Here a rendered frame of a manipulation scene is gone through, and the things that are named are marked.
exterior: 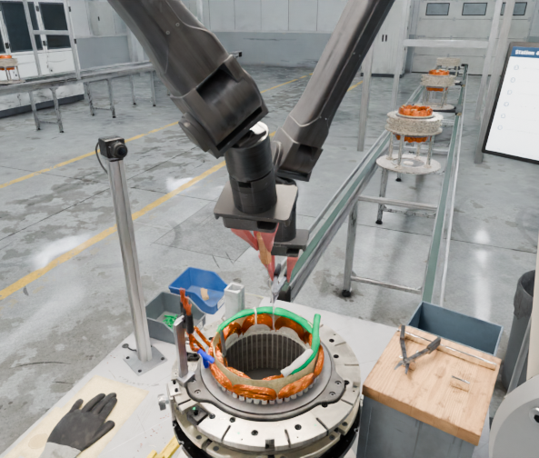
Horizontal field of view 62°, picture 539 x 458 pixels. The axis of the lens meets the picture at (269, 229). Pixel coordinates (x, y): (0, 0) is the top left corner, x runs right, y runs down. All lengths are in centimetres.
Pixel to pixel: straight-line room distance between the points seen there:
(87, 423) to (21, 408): 133
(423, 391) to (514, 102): 100
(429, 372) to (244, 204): 48
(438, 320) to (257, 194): 63
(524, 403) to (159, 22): 40
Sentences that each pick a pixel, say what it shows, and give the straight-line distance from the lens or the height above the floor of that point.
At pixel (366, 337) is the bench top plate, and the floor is 78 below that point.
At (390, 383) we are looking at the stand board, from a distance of 84.
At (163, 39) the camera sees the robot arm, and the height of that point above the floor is 162.
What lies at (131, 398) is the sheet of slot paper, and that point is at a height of 78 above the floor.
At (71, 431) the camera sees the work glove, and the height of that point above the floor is 80.
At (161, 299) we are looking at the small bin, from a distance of 146.
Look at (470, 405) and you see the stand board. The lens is 84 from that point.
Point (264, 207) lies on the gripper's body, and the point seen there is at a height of 142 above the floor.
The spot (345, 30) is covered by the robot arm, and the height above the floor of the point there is 162.
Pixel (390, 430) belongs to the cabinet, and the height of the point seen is 99.
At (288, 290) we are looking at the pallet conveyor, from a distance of 161.
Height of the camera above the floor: 164
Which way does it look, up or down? 26 degrees down
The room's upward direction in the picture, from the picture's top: straight up
